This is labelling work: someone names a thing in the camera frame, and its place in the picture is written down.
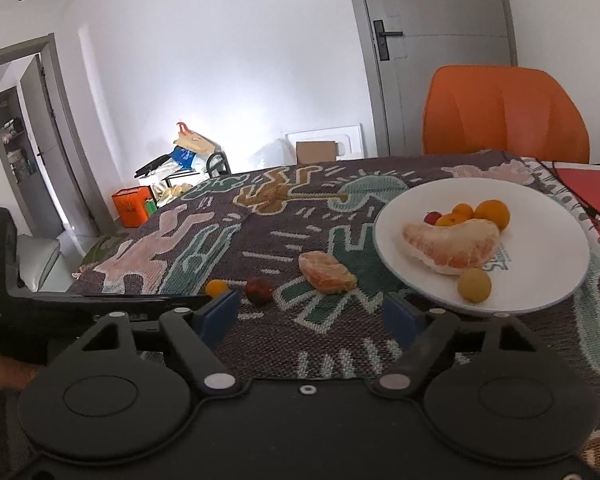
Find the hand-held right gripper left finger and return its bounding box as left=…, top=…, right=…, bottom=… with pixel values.
left=74, top=290, right=241, bottom=392

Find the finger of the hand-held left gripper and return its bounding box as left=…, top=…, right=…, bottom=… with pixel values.
left=30, top=294, right=215, bottom=313

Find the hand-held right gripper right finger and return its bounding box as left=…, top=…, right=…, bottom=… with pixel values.
left=374, top=293, right=546, bottom=391

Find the yellow plum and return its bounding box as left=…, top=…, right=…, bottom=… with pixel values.
left=457, top=267, right=492, bottom=303

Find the large pomelo segment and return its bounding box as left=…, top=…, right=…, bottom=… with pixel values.
left=402, top=218, right=502, bottom=276

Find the peeled orange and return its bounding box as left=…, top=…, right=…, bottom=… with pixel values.
left=298, top=251, right=358, bottom=293

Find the large orange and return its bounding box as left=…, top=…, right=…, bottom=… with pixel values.
left=472, top=200, right=511, bottom=233

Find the white plate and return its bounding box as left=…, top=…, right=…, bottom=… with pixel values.
left=373, top=178, right=591, bottom=317

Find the person's left hand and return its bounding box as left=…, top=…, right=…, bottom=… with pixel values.
left=0, top=352, right=43, bottom=416

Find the green bag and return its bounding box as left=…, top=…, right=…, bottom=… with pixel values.
left=82, top=235, right=128, bottom=266

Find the printed woven blanket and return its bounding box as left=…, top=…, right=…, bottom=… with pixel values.
left=67, top=149, right=600, bottom=436

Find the orange box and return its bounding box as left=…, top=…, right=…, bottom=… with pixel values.
left=112, top=186, right=153, bottom=227

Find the pale yellow bag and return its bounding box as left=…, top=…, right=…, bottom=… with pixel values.
left=157, top=185, right=193, bottom=203

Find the black folded item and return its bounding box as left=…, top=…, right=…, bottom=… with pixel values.
left=134, top=156, right=173, bottom=178

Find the shelf with items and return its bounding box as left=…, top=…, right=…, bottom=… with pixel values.
left=0, top=87, right=36, bottom=183

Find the black rack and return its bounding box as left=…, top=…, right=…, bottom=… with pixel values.
left=206, top=151, right=231, bottom=177

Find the grey interior door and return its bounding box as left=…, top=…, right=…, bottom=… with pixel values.
left=20, top=57, right=68, bottom=233

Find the clear plastic bag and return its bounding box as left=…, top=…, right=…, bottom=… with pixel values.
left=250, top=140, right=298, bottom=171

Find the white framed board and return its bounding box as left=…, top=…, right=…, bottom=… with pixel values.
left=284, top=122, right=366, bottom=163

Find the cardboard box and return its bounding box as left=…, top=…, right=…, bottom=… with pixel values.
left=296, top=141, right=338, bottom=164

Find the orange chair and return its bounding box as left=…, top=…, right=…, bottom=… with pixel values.
left=422, top=65, right=591, bottom=164

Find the grey doorway frame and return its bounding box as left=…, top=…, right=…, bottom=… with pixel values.
left=0, top=34, right=113, bottom=236

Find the paper bag with red handle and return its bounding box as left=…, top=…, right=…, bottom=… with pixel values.
left=175, top=122, right=215, bottom=156

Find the black cable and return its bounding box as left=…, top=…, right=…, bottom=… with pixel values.
left=537, top=160, right=600, bottom=233

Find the black door handle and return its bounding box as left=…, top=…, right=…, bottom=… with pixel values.
left=373, top=20, right=403, bottom=61

